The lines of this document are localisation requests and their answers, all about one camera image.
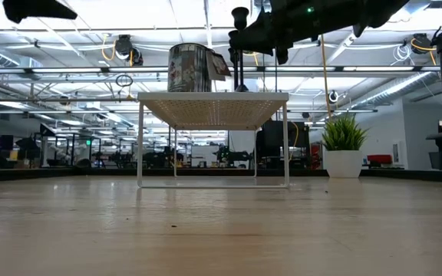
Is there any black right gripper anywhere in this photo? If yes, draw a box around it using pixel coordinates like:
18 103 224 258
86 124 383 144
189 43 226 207
242 0 324 65

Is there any silver printed candle tin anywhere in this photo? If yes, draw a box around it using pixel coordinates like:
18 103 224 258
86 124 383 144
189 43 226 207
167 42 233 94

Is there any white perforated metal shelf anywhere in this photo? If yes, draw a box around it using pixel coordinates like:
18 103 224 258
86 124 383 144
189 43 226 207
136 91 290 189

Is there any black monitor back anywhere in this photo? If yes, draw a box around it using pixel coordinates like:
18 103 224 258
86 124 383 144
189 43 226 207
255 120 311 169

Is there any white board panel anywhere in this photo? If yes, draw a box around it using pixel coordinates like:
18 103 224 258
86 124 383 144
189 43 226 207
190 145 220 168

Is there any potted green artificial plant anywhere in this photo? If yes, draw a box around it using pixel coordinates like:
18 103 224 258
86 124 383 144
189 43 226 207
322 113 370 179

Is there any red box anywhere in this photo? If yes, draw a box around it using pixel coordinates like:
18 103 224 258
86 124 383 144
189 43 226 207
366 154 394 166

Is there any yellow hanging power cord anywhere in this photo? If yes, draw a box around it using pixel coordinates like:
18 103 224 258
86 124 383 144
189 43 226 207
318 34 332 120

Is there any black ceiling cord reel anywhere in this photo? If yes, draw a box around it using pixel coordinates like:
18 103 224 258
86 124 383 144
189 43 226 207
410 32 434 55
114 34 134 61

